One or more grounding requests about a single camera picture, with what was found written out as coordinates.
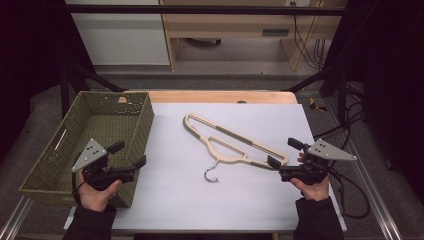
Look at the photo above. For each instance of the person's left hand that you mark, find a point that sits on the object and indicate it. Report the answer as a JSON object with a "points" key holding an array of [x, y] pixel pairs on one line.
{"points": [[96, 198]]}

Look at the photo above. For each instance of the wooden table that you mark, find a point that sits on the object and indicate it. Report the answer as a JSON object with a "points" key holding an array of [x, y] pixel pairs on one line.
{"points": [[216, 96]]}

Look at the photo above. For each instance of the black frame strut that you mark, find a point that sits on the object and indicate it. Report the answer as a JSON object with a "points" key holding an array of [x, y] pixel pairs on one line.
{"points": [[341, 96], [65, 90]]}

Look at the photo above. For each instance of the black curtain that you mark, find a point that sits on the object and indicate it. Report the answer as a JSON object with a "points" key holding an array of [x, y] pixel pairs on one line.
{"points": [[393, 83], [30, 50]]}

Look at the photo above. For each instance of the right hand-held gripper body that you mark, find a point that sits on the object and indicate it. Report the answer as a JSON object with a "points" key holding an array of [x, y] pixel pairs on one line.
{"points": [[310, 173]]}

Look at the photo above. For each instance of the white table sheet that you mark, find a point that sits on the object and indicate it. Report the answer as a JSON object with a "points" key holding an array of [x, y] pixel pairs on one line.
{"points": [[186, 200]]}

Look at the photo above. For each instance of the person's right hand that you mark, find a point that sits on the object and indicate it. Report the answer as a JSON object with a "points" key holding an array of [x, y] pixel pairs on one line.
{"points": [[315, 191]]}

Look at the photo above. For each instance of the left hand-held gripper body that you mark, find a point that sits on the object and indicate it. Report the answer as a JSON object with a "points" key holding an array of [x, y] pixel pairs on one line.
{"points": [[96, 173]]}

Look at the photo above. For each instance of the black horizontal frame bar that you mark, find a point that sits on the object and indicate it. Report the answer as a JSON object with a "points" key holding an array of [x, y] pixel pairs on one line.
{"points": [[200, 9]]}

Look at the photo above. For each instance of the yellow and black tool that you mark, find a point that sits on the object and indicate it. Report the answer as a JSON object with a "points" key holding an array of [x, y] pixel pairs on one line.
{"points": [[315, 105]]}

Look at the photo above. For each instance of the cream clothes hanger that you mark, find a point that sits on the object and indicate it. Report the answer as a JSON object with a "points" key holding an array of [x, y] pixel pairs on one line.
{"points": [[218, 155]]}

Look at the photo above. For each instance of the light wooden desk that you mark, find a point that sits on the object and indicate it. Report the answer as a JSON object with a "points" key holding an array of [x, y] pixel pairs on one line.
{"points": [[226, 25]]}

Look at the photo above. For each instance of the green woven basket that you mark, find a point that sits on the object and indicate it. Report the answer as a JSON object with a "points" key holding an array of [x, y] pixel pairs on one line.
{"points": [[100, 126]]}

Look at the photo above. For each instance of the aluminium rail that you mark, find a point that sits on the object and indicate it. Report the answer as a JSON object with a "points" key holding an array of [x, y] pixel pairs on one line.
{"points": [[15, 220], [373, 190]]}

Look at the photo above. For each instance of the white cabinet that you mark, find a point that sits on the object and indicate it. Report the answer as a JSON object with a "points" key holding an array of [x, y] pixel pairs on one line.
{"points": [[120, 40]]}

